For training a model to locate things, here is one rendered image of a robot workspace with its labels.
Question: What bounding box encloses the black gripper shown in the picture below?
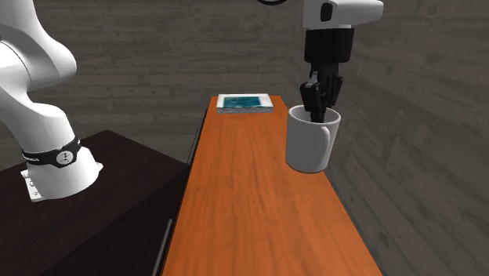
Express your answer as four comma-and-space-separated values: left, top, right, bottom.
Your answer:
299, 27, 355, 124

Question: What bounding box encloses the white mug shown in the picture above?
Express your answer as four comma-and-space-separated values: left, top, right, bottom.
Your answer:
285, 103, 342, 175

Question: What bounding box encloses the white book with teal cover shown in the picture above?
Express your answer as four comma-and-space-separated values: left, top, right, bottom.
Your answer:
216, 93, 275, 115

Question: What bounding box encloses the orange wooden sideboard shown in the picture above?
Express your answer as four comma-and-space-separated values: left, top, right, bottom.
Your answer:
151, 95, 383, 276

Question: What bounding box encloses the dark robot stand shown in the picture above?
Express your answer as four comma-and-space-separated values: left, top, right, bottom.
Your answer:
0, 129, 191, 276

